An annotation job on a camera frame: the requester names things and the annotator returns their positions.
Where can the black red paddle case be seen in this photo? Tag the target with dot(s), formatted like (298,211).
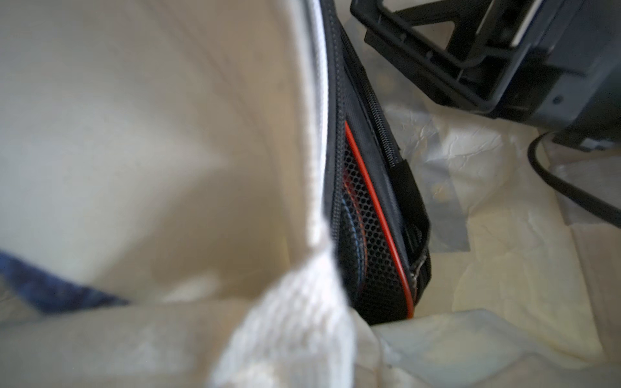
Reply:
(377,216)

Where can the canvas tote bag starry print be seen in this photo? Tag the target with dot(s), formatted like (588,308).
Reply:
(168,206)

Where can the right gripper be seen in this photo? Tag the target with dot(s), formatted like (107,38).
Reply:
(458,53)

